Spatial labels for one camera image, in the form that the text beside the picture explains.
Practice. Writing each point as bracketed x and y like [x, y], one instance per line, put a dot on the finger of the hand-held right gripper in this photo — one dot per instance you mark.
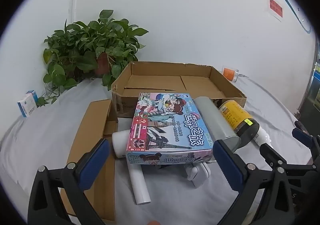
[271, 154]
[300, 133]

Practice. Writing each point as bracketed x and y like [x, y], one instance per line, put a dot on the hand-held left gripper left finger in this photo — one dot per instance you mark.
[95, 162]

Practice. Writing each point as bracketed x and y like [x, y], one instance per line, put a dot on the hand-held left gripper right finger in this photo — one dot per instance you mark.
[230, 165]

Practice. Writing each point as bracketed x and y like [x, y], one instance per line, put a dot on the white plastic bottle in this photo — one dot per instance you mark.
[261, 137]

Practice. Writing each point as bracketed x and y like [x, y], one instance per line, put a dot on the white folding phone stand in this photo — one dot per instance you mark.
[198, 176]

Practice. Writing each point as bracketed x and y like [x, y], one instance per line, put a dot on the grey metal can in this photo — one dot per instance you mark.
[212, 119]

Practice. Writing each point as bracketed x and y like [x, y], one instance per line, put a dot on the yellow-label can with black lid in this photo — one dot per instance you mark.
[233, 114]

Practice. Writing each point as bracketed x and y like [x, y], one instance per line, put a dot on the colourful board game box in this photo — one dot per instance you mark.
[170, 124]

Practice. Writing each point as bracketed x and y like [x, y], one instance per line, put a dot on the cardboard box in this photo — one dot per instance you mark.
[150, 84]

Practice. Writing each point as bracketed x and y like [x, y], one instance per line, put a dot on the person's left hand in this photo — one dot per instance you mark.
[153, 223]

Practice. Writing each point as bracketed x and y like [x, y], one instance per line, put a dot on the flat cardboard sheet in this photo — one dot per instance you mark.
[85, 134]

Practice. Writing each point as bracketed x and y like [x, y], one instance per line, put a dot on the white cylindrical roll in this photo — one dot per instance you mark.
[120, 142]

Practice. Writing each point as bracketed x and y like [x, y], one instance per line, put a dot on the white slim tube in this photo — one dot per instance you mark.
[138, 185]

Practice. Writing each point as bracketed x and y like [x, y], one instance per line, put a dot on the white tablecloth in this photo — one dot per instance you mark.
[175, 202]

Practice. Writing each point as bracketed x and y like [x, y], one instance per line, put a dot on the white and blue medicine box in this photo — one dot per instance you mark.
[26, 107]
[33, 95]

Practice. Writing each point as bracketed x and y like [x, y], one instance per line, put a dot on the clear cup with orange label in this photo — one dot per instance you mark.
[228, 74]

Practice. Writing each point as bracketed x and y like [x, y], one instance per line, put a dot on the brown plant pot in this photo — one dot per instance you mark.
[101, 63]

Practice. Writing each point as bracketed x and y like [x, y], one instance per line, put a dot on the green leafy houseplant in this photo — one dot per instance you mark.
[82, 39]

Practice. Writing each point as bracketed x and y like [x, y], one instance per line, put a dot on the glass window frame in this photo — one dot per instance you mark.
[315, 84]

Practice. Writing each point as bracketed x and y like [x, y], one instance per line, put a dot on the red wall sign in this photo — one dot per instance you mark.
[275, 7]

